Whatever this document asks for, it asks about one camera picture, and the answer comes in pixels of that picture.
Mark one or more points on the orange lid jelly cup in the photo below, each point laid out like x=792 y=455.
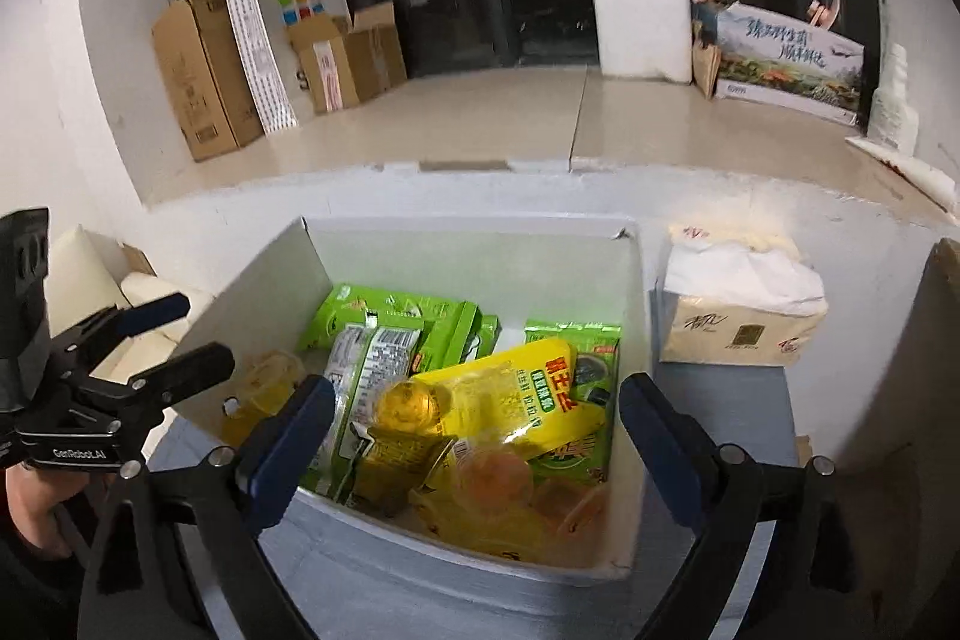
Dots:
x=493 y=480

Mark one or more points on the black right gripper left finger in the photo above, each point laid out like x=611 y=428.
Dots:
x=138 y=580

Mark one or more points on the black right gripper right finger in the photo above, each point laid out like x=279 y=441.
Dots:
x=722 y=494

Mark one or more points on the printed landscape gift box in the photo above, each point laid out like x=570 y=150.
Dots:
x=769 y=58

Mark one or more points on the pink doll figure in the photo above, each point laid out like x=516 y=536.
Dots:
x=704 y=26

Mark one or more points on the open brown cardboard box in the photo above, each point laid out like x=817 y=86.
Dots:
x=349 y=60

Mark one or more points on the white foam block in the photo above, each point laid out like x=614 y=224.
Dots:
x=645 y=39

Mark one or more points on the green snack bag right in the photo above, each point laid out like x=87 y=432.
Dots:
x=597 y=348

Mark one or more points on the tall green snack bag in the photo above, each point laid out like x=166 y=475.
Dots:
x=451 y=332

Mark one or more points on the left hand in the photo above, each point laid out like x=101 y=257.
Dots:
x=32 y=497

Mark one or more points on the yellow jelly cup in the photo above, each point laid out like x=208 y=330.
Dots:
x=413 y=407
x=266 y=386

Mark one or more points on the blue grey tablecloth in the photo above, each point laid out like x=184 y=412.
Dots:
x=354 y=578

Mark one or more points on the tissue pack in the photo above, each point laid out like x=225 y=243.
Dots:
x=730 y=297

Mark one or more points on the large yellow snack bag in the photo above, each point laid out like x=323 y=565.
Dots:
x=518 y=398

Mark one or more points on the white perforated panel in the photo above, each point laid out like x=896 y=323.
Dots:
x=268 y=62

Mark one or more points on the white plastic bottle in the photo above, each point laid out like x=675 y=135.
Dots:
x=894 y=122

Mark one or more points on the white cardboard storage box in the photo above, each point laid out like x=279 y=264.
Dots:
x=518 y=269

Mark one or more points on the tall brown cardboard box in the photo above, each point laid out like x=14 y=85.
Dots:
x=199 y=62

